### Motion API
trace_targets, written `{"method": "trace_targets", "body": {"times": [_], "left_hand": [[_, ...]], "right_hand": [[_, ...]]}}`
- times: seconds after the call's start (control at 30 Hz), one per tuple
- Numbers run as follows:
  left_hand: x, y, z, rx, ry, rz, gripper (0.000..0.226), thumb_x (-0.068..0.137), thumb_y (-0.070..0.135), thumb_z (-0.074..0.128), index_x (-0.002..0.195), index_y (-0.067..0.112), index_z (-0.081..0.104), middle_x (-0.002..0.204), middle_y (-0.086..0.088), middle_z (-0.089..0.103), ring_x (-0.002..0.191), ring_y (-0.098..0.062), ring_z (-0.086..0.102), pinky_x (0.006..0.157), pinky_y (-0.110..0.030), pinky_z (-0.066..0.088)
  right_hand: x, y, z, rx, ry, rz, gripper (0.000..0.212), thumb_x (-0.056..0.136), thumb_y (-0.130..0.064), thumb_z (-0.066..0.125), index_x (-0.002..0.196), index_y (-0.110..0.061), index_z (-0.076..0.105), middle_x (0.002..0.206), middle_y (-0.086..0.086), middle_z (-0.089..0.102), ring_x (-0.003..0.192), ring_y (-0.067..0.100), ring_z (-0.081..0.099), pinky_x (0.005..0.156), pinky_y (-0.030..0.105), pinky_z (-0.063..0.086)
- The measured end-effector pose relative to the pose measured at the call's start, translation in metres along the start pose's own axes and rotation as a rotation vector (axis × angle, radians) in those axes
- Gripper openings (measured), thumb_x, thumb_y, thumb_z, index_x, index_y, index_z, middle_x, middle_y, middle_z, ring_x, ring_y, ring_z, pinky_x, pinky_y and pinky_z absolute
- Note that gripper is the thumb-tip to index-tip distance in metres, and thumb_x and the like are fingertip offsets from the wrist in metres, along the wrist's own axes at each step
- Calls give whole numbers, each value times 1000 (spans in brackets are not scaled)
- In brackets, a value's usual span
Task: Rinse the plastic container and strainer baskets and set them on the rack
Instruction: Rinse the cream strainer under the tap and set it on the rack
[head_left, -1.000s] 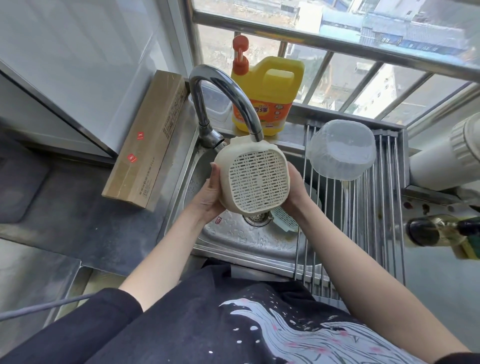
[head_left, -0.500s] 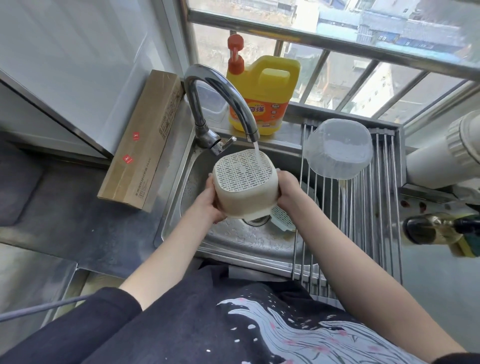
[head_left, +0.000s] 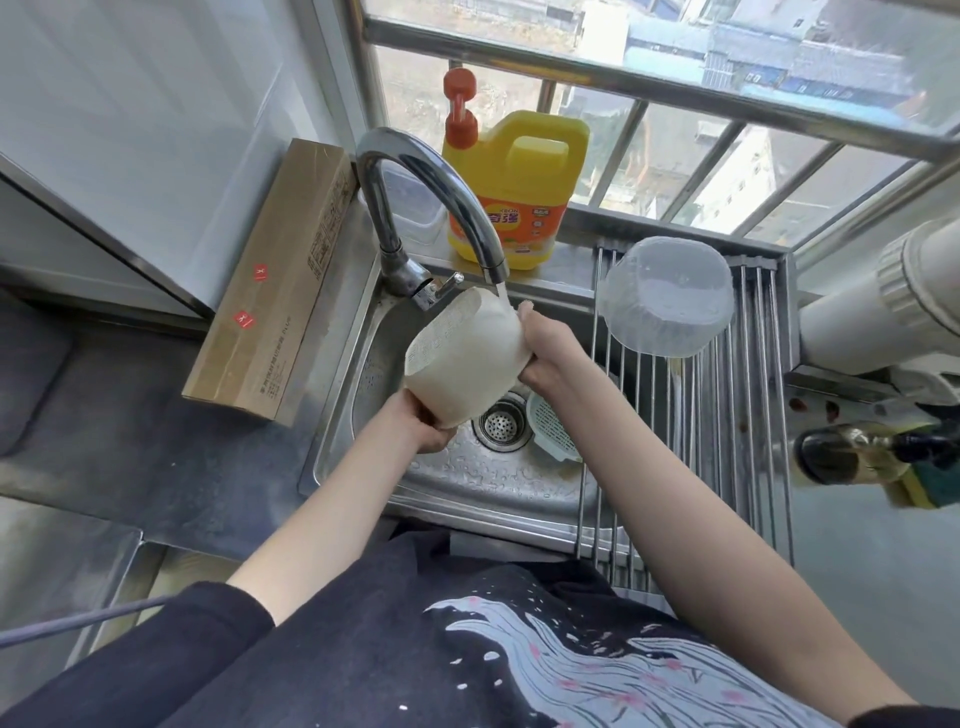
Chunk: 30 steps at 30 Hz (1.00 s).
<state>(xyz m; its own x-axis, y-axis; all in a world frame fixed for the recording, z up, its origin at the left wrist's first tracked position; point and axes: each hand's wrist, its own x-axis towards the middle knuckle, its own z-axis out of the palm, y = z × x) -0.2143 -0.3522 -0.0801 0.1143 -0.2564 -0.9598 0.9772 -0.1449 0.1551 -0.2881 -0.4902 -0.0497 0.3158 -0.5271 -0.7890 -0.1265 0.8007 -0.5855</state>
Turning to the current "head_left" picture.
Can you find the person's right hand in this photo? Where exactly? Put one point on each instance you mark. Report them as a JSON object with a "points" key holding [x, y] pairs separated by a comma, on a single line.
{"points": [[547, 346]]}

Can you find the person's left hand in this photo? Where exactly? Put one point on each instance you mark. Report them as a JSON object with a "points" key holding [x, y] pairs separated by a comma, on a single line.
{"points": [[417, 426]]}

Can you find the person's left fingers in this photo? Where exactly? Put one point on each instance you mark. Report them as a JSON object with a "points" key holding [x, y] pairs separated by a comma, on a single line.
{"points": [[439, 439]]}

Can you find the person's right thumb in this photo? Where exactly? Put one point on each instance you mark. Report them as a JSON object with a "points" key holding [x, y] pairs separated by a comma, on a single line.
{"points": [[527, 324]]}

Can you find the person's left forearm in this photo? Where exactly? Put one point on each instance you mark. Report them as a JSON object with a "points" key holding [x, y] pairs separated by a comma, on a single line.
{"points": [[330, 510]]}

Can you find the person's right forearm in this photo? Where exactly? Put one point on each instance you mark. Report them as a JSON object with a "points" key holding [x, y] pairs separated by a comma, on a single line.
{"points": [[690, 540]]}

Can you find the stainless steel sink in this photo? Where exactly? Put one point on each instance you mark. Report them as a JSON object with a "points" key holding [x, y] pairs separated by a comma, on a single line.
{"points": [[465, 465]]}

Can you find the metal sink drain strainer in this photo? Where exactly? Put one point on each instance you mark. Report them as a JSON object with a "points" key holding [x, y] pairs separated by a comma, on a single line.
{"points": [[502, 423]]}

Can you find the white round plastic lid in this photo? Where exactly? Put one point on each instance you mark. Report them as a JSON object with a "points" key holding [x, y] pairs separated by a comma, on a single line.
{"points": [[551, 427]]}

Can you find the yellow dish soap jug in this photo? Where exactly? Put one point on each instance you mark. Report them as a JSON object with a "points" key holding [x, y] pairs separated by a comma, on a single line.
{"points": [[514, 187]]}

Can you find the clear plastic bowl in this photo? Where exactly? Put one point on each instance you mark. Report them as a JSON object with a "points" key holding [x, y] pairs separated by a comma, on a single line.
{"points": [[666, 296]]}

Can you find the chrome gooseneck faucet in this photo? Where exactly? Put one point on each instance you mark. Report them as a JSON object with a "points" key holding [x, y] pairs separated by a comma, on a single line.
{"points": [[420, 217]]}

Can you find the black printed shirt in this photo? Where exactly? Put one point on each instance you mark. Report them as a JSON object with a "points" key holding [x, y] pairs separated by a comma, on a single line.
{"points": [[420, 645]]}

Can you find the metal roll-up drying rack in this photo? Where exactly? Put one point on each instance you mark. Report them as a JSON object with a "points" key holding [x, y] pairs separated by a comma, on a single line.
{"points": [[720, 420]]}

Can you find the brown cardboard box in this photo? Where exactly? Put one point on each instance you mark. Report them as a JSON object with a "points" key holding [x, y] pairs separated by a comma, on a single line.
{"points": [[277, 285]]}

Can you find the metal window railing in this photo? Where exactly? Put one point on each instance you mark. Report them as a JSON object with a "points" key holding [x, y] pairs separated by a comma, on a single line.
{"points": [[675, 120]]}

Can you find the white drain pipe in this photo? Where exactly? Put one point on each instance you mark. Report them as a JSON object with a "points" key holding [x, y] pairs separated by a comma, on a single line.
{"points": [[885, 300]]}

